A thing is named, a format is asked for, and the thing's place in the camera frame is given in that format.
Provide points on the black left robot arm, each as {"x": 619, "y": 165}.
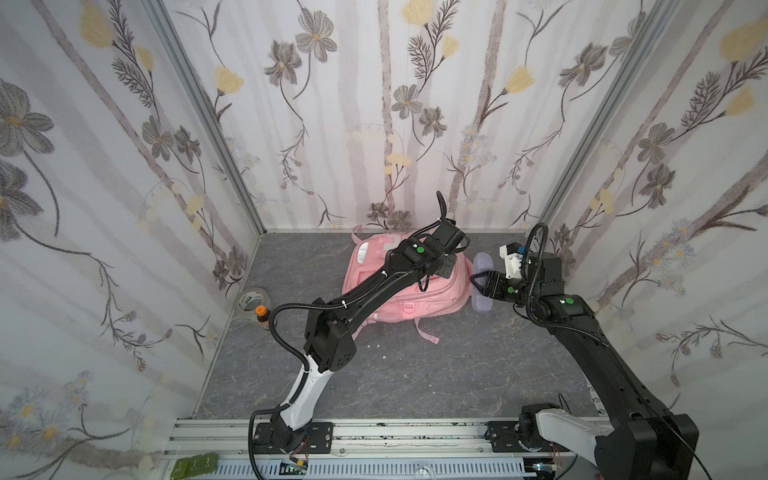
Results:
{"x": 419, "y": 259}

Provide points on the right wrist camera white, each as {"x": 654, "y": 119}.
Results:
{"x": 512, "y": 256}

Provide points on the green connector block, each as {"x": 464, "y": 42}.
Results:
{"x": 189, "y": 467}

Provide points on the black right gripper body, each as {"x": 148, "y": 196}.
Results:
{"x": 496, "y": 285}

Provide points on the white tape roll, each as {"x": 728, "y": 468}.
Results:
{"x": 251, "y": 301}

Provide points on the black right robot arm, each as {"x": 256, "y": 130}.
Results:
{"x": 644, "y": 439}

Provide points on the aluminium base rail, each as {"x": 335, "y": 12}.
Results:
{"x": 377, "y": 448}

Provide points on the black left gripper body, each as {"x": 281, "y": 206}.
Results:
{"x": 444, "y": 263}

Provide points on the orange cap brown bottle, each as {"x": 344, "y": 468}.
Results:
{"x": 263, "y": 316}

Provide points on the purple glasses case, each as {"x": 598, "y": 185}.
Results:
{"x": 482, "y": 265}

